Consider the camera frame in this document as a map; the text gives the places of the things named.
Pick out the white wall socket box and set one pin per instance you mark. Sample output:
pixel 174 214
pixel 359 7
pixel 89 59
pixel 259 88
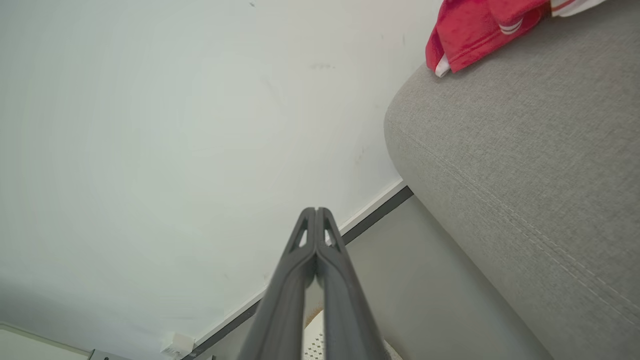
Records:
pixel 177 345

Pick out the white wall baseboard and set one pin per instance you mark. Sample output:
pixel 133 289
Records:
pixel 380 207

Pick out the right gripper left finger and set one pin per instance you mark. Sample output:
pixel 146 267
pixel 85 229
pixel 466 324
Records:
pixel 280 310

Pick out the white laundry basket brown rim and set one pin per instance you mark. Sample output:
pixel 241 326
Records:
pixel 314 340

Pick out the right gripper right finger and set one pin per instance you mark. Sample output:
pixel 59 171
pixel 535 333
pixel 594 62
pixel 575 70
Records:
pixel 345 310

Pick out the red sports jersey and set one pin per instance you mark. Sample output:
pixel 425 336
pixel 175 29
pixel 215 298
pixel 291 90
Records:
pixel 475 30

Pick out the grey fabric sofa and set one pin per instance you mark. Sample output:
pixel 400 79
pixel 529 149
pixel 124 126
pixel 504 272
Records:
pixel 525 175

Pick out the white garment with red stripe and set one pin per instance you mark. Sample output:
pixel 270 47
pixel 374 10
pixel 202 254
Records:
pixel 575 6

